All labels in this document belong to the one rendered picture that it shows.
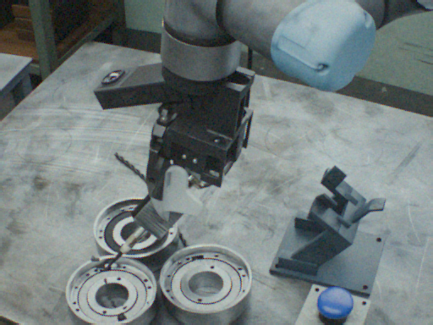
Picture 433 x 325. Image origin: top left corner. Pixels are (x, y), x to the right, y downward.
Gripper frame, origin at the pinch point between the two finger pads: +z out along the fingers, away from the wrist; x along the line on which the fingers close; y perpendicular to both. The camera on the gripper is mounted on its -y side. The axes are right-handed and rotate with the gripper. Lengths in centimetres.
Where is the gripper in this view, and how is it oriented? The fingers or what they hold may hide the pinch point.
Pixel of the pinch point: (167, 199)
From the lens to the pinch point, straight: 80.1
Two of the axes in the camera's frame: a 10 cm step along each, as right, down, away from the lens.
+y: 9.0, 3.6, -2.4
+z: -1.0, 7.2, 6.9
